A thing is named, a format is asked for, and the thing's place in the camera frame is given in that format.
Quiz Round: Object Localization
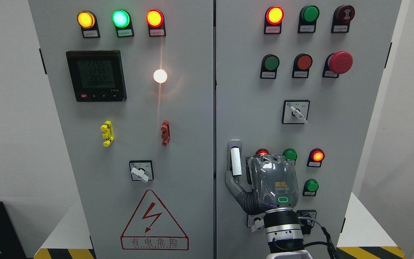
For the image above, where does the green indicator light top left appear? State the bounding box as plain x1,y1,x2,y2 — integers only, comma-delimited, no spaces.
112,9,134,38

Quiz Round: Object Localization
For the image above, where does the left door selector switch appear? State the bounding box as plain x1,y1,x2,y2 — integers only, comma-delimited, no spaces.
129,160,154,183

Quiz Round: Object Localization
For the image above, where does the red triangle warning sign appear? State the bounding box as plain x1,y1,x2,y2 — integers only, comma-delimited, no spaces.
120,190,189,250

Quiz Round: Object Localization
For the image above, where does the red emergency stop button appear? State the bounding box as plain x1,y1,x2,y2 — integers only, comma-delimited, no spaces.
322,51,353,78

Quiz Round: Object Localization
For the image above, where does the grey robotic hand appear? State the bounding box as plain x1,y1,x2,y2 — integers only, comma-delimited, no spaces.
225,154,299,215

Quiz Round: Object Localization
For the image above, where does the dark red buzzer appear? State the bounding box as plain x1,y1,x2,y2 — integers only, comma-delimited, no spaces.
331,5,355,34

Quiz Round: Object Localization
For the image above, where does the black digital power meter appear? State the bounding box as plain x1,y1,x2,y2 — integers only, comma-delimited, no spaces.
66,50,127,102

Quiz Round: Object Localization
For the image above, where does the red push button upper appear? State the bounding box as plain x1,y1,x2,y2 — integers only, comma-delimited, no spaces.
292,54,313,78

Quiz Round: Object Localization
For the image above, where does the red lamp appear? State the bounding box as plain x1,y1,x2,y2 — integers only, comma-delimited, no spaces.
255,149,269,156
306,149,325,168

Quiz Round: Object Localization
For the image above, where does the yellow indicator light top left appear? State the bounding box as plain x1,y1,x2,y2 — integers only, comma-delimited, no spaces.
77,10,100,38

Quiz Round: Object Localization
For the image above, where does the red indicator light top right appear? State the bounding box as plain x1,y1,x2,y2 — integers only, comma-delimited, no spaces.
263,5,285,35

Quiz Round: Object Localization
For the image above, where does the silver door handle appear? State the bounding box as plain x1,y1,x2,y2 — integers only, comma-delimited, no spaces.
227,139,242,177

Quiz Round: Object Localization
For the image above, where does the white indicator light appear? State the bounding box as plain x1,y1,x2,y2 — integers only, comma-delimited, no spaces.
153,69,168,84

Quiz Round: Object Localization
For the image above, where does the grey left cabinet door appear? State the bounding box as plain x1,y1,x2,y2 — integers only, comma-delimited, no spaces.
28,0,214,259

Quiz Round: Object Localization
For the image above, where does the red lamp middle left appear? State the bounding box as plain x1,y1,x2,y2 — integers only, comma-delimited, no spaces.
255,149,269,156

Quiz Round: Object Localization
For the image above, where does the red lamp middle right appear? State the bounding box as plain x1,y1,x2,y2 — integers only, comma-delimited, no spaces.
306,149,325,168

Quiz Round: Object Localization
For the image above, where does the grey cabinet door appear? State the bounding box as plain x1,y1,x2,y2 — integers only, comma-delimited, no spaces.
28,0,214,259
216,0,401,259

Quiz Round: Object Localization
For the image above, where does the white lower selector switch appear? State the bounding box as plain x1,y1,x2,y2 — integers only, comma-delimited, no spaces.
247,213,265,233

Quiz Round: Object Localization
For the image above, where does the green indicator light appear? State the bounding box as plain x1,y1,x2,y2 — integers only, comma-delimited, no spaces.
298,5,320,34
112,9,134,38

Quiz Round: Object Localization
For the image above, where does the green push button upper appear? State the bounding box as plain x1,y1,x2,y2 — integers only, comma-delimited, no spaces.
260,54,280,79

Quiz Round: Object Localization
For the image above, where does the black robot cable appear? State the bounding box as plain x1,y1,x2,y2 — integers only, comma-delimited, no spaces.
298,216,341,259

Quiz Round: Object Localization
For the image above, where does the black knob selector switch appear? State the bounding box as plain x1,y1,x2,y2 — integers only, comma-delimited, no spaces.
297,210,317,235

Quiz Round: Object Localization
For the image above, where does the grey right cabinet door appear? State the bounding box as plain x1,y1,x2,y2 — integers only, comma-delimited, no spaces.
216,0,401,259

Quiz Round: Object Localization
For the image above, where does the green indicator light top right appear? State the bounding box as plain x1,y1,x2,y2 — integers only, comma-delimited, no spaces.
298,5,320,34

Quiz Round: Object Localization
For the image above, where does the right door upper selector switch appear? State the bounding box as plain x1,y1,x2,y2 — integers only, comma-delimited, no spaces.
281,100,310,124

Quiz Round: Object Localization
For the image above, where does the red indicator light top left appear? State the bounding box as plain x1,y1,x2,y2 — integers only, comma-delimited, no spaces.
146,9,166,37

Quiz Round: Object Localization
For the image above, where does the red indicator light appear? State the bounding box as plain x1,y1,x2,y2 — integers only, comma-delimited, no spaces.
146,9,166,37
263,5,285,35

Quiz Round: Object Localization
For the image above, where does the green lamp middle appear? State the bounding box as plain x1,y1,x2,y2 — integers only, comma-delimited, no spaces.
282,149,298,161

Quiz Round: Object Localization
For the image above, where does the door selector switch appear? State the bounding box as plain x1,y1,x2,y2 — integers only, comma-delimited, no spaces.
129,160,154,183
281,100,310,124

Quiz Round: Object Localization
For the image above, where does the white cabinet base platform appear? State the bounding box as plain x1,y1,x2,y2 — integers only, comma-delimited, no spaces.
34,194,405,259

